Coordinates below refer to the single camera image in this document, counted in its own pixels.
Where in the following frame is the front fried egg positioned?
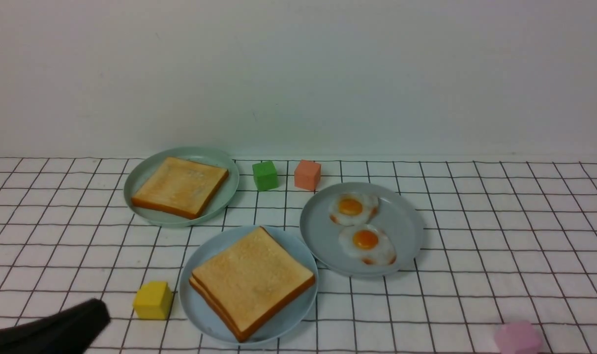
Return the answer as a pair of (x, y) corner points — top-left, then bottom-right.
(337, 224), (397, 266)

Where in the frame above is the green bread plate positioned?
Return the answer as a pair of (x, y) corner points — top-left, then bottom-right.
(123, 147), (240, 228)

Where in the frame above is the back fried egg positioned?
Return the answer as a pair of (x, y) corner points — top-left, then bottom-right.
(328, 192), (379, 227)

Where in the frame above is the light blue plate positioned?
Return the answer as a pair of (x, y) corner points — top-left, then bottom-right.
(179, 225), (320, 347)

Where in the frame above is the fried egg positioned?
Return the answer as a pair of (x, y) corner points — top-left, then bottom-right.
(337, 224), (397, 266)
(328, 192), (379, 227)

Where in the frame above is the yellow cube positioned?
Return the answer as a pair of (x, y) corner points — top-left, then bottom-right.
(133, 281), (174, 321)

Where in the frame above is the toast slice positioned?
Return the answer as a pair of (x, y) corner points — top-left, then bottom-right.
(191, 226), (316, 342)
(189, 275), (247, 343)
(131, 156), (229, 220)

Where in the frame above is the pink cube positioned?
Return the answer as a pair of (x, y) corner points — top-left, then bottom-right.
(494, 321), (543, 354)

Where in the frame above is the grey egg plate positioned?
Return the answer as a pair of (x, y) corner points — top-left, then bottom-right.
(300, 182), (426, 277)

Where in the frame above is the green cube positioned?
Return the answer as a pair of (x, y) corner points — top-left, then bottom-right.
(252, 160), (280, 191)

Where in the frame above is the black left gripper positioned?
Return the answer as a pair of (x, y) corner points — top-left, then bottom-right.
(0, 298), (111, 354)

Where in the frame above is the orange cube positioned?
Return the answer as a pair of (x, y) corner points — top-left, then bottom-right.
(294, 160), (322, 191)

